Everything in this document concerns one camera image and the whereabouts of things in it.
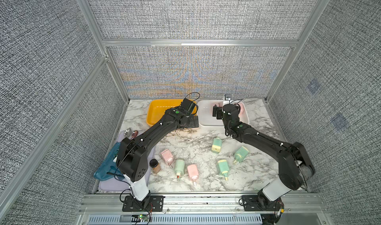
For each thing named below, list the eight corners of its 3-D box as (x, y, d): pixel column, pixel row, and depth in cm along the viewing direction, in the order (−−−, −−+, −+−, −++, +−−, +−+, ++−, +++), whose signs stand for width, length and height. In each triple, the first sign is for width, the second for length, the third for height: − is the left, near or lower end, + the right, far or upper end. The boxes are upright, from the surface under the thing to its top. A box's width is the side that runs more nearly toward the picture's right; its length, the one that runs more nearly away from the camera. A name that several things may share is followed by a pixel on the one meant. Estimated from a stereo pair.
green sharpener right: (237, 167, 87) (241, 162, 81) (230, 160, 90) (233, 155, 84) (246, 157, 91) (250, 151, 85) (239, 151, 94) (242, 145, 88)
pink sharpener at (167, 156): (168, 168, 87) (167, 163, 81) (162, 158, 91) (160, 153, 85) (175, 163, 89) (174, 157, 83) (169, 153, 93) (168, 148, 87)
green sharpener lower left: (175, 180, 82) (174, 175, 76) (176, 164, 88) (175, 159, 82) (184, 180, 82) (184, 175, 76) (184, 164, 88) (184, 159, 82)
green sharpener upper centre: (210, 152, 93) (212, 147, 87) (212, 141, 97) (213, 136, 92) (219, 154, 92) (221, 149, 87) (220, 143, 97) (222, 138, 91)
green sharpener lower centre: (218, 180, 83) (220, 176, 77) (216, 164, 88) (218, 159, 83) (227, 180, 83) (230, 176, 77) (225, 164, 88) (227, 159, 83)
